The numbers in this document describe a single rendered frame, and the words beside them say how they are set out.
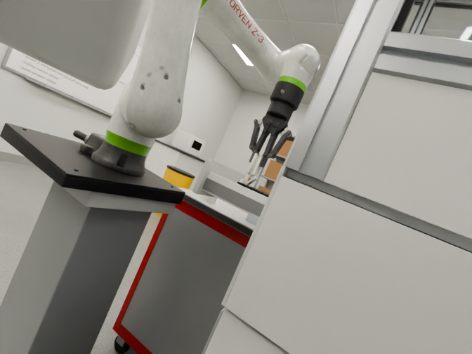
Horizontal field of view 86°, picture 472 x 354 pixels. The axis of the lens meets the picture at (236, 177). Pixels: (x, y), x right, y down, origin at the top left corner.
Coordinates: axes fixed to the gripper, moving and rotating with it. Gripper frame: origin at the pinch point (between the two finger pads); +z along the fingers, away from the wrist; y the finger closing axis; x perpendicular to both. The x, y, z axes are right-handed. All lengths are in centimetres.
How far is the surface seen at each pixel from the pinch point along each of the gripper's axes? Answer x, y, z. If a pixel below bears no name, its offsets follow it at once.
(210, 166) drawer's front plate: 9.5, 9.3, 5.9
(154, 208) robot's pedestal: 15.8, 16.7, 23.7
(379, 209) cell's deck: 50, -32, 2
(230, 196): 8.9, -0.4, 11.3
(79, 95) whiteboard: -125, 308, -2
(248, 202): 8.9, -6.2, 10.6
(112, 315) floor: -30, 50, 97
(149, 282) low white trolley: -15, 28, 61
